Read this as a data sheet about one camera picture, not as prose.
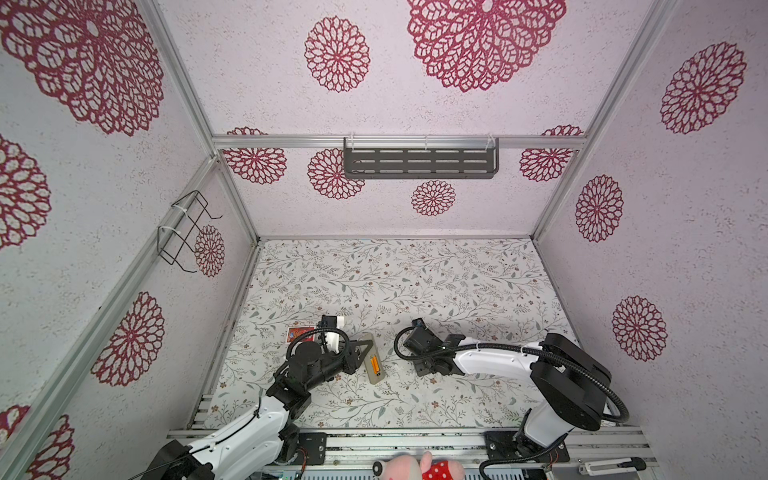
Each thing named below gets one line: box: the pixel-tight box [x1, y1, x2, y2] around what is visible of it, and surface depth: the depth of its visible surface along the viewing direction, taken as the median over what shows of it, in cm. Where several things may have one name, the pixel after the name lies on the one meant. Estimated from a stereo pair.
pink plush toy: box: [372, 451, 465, 480], surface depth 67 cm
